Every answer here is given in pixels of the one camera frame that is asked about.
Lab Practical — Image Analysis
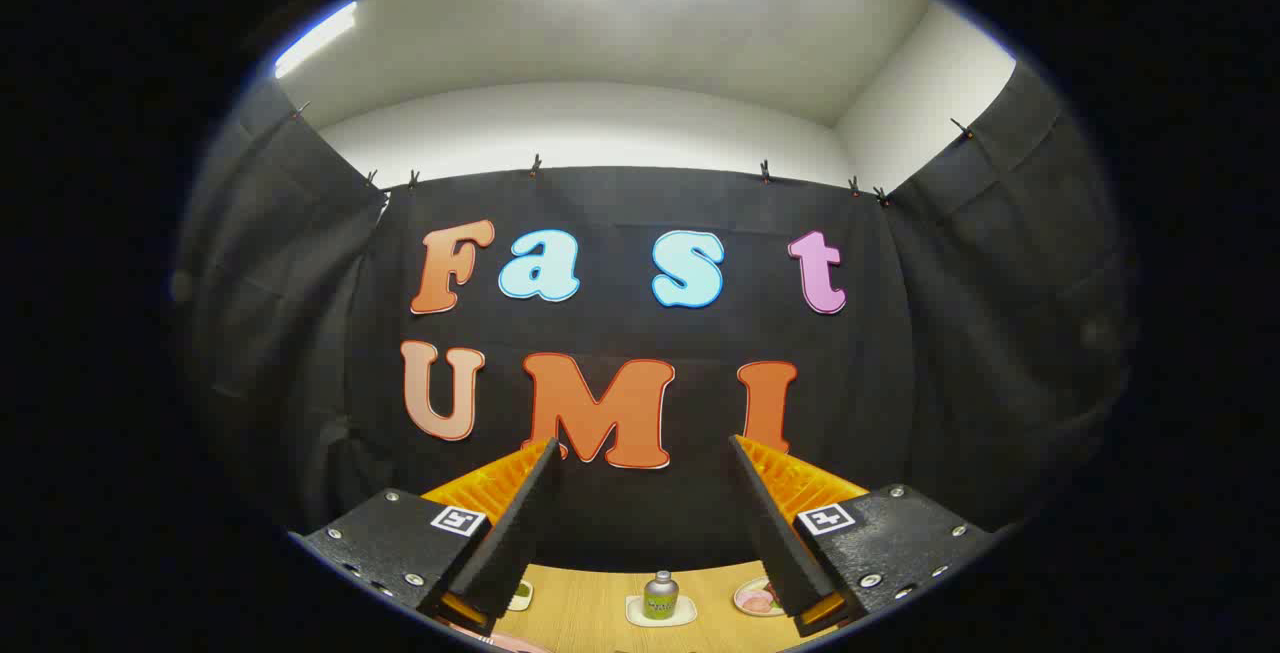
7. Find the green soda bottle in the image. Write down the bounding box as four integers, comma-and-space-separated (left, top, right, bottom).
643, 570, 681, 622

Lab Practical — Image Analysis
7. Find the white oval plate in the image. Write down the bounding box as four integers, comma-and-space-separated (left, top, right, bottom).
733, 577, 786, 618

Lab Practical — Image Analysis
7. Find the pink round plate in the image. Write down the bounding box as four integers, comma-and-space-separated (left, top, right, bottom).
452, 623, 551, 653

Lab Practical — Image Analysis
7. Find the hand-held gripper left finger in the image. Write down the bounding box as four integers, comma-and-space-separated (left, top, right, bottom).
290, 438, 563, 636

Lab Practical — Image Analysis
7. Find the row of black cloth clips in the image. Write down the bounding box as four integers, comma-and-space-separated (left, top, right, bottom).
290, 103, 976, 209

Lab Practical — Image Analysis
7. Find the white square coaster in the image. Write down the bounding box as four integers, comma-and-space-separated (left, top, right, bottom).
626, 595, 698, 628

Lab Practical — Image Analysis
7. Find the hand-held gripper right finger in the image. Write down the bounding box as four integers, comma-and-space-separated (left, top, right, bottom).
728, 433, 1001, 639

